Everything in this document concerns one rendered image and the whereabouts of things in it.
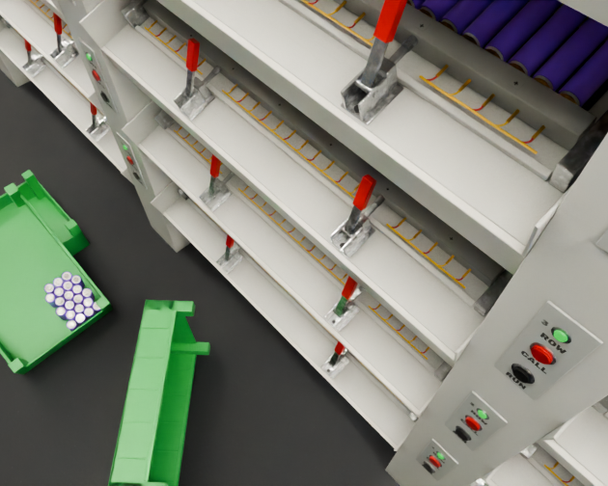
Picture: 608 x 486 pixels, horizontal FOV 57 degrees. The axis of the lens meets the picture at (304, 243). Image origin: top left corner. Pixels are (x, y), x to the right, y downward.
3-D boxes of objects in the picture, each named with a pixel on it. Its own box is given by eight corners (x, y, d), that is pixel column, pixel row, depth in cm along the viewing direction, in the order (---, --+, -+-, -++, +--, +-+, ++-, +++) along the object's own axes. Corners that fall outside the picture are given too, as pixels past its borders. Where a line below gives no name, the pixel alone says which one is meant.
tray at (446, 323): (454, 368, 56) (457, 354, 48) (117, 68, 80) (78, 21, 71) (583, 228, 58) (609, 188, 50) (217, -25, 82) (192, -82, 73)
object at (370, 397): (399, 451, 89) (393, 451, 77) (171, 221, 113) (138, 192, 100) (483, 358, 91) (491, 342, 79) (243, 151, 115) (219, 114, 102)
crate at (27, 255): (113, 309, 114) (110, 303, 107) (22, 375, 107) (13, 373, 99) (21, 195, 115) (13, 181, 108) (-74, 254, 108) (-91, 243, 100)
